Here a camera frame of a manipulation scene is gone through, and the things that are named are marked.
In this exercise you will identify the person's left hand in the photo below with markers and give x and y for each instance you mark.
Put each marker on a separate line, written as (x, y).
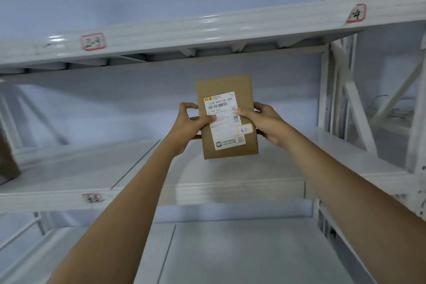
(186, 129)

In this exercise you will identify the person's right hand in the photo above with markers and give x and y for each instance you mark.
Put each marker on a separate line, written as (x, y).
(268, 124)

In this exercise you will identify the person's left thumb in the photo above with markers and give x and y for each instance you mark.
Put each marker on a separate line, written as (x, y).
(203, 122)

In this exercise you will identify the person's right thumb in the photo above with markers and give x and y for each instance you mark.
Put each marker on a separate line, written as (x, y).
(245, 114)

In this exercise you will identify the brown cardboard parcel with label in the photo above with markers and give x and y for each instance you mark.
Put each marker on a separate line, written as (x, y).
(226, 117)

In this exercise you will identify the person's left forearm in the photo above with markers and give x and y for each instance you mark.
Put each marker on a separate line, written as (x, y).
(123, 214)

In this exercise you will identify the person's right forearm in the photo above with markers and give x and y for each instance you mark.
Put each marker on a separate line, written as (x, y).
(352, 200)

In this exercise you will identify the white metal shelving rack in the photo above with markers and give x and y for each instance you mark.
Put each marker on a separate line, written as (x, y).
(206, 147)

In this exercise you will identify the red-bordered shelf label sticker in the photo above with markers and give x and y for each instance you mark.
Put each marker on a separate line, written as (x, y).
(356, 13)
(93, 42)
(92, 198)

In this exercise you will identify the brown cardboard box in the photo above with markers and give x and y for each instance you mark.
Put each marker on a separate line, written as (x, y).
(7, 160)

